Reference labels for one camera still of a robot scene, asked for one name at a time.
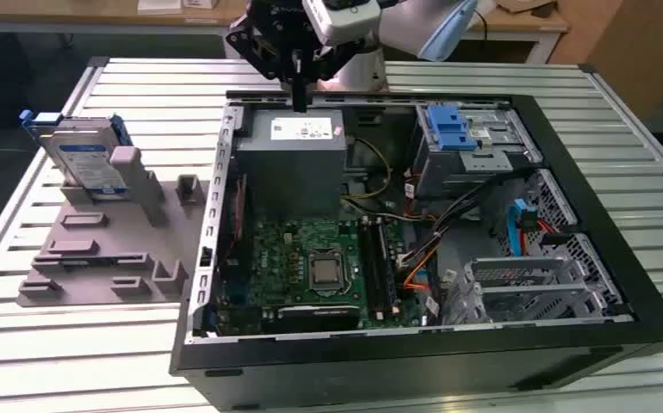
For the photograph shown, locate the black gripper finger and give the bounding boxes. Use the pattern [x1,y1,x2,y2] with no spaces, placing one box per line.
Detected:
[300,40,366,114]
[224,17,302,114]

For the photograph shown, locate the hard disk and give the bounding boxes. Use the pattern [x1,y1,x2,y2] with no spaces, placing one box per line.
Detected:
[18,109,135,201]

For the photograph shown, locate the blue data wire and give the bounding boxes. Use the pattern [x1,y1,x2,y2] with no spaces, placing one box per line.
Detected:
[505,198,538,258]

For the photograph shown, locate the metal disk bay cage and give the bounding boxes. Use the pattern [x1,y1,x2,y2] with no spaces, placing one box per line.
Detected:
[442,256,618,326]

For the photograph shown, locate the white paper box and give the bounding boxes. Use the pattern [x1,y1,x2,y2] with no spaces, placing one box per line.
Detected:
[137,0,183,13]

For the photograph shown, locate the blue drive latch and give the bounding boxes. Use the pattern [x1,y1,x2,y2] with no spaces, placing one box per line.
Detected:
[427,105,478,151]

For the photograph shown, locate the grey power supply unit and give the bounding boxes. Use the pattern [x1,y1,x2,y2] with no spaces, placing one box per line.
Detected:
[232,108,347,220]

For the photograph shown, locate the wooden desk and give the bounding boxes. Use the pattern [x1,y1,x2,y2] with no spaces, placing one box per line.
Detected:
[0,0,573,59]

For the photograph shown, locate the metal optical drive cage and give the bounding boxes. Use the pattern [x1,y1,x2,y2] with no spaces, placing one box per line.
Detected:
[410,102,544,199]

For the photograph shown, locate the brown cardboard piece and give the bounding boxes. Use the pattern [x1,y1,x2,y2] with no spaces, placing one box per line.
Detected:
[494,0,556,13]

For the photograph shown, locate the green motherboard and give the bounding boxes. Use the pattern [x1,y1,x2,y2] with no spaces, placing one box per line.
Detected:
[215,217,423,336]

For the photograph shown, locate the grey parts rack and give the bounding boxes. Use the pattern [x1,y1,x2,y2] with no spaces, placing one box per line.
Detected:
[17,145,211,307]

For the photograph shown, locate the silver CPU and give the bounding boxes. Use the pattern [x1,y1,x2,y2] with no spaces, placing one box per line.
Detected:
[310,257,347,285]

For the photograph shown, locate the brown wooden cabinet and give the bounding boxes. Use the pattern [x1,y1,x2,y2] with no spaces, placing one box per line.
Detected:
[552,0,663,121]

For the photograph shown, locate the black graphics card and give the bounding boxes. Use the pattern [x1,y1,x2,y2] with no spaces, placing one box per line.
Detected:
[260,303,362,333]

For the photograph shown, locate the black PC case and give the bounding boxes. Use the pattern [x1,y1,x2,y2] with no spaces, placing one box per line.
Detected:
[168,89,663,410]

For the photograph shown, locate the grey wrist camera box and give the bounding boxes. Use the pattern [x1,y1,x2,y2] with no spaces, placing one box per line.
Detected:
[300,0,389,46]

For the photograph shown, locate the yellow black wires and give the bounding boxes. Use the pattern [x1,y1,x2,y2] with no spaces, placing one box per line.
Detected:
[340,137,395,201]

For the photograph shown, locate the black cable bundle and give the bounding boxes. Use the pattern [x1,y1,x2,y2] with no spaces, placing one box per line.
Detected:
[398,176,503,259]

